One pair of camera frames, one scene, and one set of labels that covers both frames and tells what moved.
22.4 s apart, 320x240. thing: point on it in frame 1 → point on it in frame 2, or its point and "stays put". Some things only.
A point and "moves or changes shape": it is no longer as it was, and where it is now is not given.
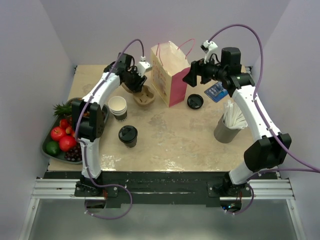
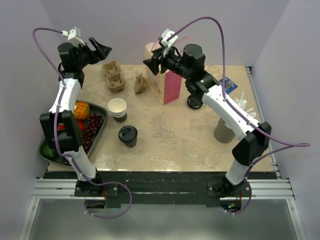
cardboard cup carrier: (144, 97) moves or changes shape
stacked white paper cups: (117, 105) stays put
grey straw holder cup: (224, 134) stays put
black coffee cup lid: (127, 133) stays put
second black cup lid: (195, 101) stays put
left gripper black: (137, 86) → (101, 51)
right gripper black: (198, 68) → (158, 59)
